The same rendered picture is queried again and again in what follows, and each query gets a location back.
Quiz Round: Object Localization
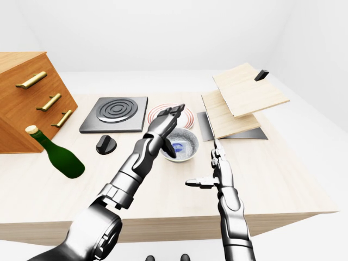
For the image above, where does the silver robot left hand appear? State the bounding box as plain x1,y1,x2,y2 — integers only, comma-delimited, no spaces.
143,103,187,159

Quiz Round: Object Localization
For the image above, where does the silver robot right hand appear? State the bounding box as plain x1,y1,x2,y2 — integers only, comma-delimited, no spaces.
185,138,235,190

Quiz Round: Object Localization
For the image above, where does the grey patterned bowl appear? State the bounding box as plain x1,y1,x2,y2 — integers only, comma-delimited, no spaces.
159,128,200,164

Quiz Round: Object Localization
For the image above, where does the white plate with red rings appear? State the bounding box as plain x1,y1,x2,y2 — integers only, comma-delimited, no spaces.
147,103,196,131

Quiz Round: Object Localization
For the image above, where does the flat dark stove plate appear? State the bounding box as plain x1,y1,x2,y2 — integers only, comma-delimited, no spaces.
79,96,149,134

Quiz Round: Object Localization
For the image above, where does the round black knob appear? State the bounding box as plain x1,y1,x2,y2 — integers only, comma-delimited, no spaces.
95,135,118,156

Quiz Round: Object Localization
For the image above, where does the pale wooden rack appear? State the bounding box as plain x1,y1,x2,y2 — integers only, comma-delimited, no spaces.
196,63,291,142

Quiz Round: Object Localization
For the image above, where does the green corked wine bottle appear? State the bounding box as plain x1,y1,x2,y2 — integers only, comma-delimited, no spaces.
24,125,86,180

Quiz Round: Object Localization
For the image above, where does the small black block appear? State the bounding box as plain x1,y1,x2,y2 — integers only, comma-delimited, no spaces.
254,69,270,82

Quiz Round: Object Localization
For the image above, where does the wooden cabinet drawer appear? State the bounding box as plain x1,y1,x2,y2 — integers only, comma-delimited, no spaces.
0,71,69,109
0,88,79,119
0,53,58,95

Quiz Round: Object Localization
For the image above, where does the wooden cabinet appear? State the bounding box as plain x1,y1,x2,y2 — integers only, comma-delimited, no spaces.
0,51,79,155

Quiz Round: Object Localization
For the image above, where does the brass drawer handle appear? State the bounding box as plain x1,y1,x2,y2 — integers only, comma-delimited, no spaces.
15,71,48,90
36,93,62,112
51,109,73,128

